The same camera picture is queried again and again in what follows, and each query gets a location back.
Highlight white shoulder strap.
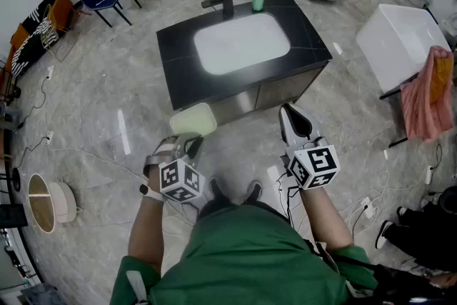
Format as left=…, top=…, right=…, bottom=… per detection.
left=126, top=270, right=149, bottom=305

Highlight dark metal faucet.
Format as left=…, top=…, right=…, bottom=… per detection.
left=201, top=0, right=235, bottom=21

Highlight person's left forearm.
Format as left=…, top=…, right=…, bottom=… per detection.
left=127, top=189, right=169, bottom=274

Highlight white sink basin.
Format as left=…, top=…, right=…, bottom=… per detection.
left=193, top=12, right=291, bottom=76

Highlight round wooden side table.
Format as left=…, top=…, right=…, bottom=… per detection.
left=27, top=173, right=78, bottom=234

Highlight white wrist watch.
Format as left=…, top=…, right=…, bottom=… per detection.
left=139, top=184, right=165, bottom=203

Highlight white rectangular plastic tray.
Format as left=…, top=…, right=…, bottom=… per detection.
left=169, top=102, right=218, bottom=136

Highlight person's dark trousers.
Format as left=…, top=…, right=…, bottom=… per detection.
left=196, top=198, right=290, bottom=222

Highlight gold wire frame stand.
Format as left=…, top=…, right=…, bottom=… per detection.
left=39, top=5, right=78, bottom=64

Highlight pink towel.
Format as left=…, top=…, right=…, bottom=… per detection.
left=399, top=45, right=455, bottom=143

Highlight black sink vanity cabinet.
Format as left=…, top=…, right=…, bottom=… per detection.
left=156, top=0, right=333, bottom=126

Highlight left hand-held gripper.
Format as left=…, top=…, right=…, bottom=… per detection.
left=144, top=134, right=206, bottom=204

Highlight black white patterned cloth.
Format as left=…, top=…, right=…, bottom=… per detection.
left=10, top=0, right=60, bottom=78

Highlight green shirt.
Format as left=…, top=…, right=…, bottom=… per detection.
left=109, top=205, right=379, bottom=305

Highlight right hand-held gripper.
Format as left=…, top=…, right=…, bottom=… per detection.
left=279, top=103, right=341, bottom=190

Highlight person's right forearm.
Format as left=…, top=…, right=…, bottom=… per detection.
left=298, top=185, right=354, bottom=254

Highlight white square tub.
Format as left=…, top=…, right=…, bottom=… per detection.
left=356, top=4, right=451, bottom=94

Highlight black metal tub stand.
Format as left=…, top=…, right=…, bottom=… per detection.
left=378, top=73, right=421, bottom=149

